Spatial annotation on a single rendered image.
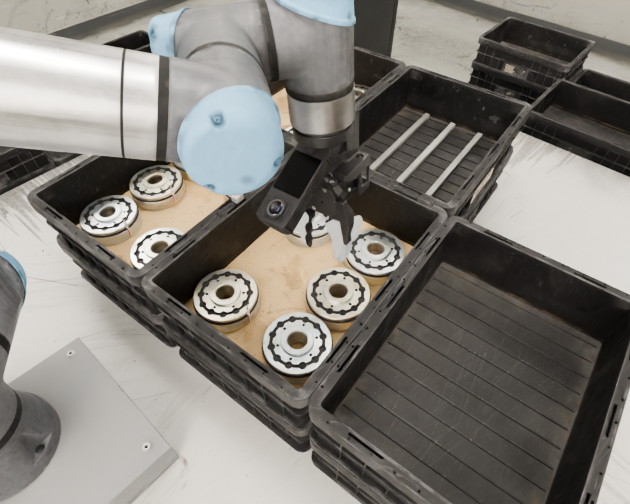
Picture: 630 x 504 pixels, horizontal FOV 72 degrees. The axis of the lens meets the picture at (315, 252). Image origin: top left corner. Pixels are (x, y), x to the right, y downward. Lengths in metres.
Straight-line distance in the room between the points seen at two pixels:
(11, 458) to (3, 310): 0.19
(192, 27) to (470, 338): 0.56
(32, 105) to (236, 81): 0.13
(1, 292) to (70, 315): 0.29
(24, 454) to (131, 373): 0.21
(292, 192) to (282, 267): 0.28
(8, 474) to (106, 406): 0.14
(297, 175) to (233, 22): 0.18
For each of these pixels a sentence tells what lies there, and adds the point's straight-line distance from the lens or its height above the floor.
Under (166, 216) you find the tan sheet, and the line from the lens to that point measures 0.89.
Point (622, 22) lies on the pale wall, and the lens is 3.82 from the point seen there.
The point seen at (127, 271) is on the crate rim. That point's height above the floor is 0.93.
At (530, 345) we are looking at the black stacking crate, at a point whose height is 0.83.
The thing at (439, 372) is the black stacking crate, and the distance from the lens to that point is 0.68.
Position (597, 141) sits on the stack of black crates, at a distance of 1.72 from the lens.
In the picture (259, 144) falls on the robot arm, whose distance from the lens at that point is 0.31.
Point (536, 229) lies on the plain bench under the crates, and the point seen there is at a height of 0.70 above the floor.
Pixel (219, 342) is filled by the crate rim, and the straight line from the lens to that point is 0.58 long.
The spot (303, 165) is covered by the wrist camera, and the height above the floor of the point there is 1.11.
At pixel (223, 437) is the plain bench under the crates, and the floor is 0.70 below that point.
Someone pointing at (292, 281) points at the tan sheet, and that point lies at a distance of 0.74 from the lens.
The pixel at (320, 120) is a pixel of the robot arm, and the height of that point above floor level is 1.17.
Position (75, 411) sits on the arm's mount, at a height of 0.76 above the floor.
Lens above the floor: 1.43
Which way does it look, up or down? 50 degrees down
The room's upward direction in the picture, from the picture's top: straight up
